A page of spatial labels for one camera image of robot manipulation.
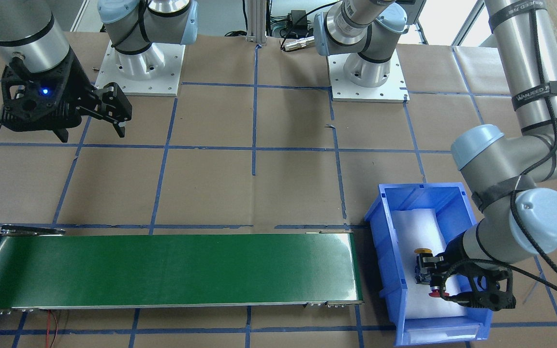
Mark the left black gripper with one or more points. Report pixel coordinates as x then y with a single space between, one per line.
453 256

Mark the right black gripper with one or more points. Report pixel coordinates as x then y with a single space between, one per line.
78 83

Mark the red push button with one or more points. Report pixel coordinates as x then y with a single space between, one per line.
438 292

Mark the yellow push button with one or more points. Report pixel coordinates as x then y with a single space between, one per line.
423 265

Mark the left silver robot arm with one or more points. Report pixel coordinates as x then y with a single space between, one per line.
520 219

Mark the white foam pad bin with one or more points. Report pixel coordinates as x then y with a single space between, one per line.
414 229

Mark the blue plastic bin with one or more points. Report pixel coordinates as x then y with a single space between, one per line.
454 216

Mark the green conveyor belt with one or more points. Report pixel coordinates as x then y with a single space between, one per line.
44 269

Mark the black power adapter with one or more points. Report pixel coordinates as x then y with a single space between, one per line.
298 19

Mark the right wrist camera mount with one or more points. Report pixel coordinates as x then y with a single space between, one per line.
29 98

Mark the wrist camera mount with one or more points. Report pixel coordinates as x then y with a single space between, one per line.
29 98
491 284

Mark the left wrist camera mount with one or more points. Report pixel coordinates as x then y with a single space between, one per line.
491 284

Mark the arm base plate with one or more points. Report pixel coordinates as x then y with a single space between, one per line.
155 72
355 80

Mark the aluminium frame post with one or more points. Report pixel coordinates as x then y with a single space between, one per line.
256 21

